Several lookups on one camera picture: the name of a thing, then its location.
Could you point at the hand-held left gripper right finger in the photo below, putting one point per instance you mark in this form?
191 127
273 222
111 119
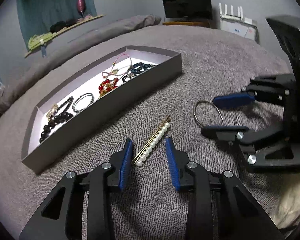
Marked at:
171 162

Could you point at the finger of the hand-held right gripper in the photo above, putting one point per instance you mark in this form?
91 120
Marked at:
225 131
232 100

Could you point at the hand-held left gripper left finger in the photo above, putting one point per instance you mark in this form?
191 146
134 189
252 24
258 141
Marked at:
126 162

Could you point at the pearl hair clip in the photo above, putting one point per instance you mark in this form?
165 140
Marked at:
152 143

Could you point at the grey cardboard box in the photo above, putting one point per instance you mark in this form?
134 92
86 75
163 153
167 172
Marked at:
90 127

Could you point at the red bead gold ornament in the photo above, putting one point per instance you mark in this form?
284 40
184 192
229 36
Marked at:
100 87

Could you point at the white box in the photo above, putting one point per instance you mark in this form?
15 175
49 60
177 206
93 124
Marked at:
235 28

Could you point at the white router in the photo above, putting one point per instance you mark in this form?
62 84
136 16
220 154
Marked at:
233 17

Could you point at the wooden television stand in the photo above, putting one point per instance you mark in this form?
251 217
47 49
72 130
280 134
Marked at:
185 23

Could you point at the beige cloth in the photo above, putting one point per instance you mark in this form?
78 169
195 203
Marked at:
295 205

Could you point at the black television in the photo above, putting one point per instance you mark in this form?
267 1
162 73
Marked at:
187 2

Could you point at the grey duvet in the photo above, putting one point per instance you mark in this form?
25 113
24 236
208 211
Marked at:
115 26

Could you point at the wooden window sill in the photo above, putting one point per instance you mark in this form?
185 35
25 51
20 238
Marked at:
90 18

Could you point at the pink cloth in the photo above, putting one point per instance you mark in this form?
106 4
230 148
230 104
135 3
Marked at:
86 17

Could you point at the black clothing bundle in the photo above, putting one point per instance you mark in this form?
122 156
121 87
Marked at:
71 22
57 27

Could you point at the green cloth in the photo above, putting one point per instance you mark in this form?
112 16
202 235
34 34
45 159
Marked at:
36 41

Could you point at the pink balloon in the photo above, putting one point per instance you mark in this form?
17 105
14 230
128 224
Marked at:
80 4

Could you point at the teal curtain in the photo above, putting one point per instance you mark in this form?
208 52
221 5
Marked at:
52 7

